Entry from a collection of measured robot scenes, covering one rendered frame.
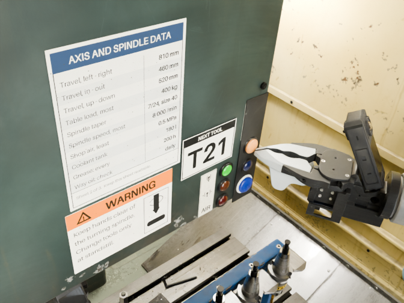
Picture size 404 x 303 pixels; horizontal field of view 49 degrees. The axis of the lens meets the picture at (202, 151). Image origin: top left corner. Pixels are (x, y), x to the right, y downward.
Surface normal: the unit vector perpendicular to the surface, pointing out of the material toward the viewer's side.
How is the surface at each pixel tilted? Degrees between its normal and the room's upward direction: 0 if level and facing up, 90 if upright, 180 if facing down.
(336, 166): 0
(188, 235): 22
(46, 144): 90
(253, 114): 90
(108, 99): 90
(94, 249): 90
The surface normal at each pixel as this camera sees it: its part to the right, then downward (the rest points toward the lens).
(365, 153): -0.37, 0.51
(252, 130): 0.64, 0.50
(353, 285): -0.25, -0.58
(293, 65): -0.76, 0.35
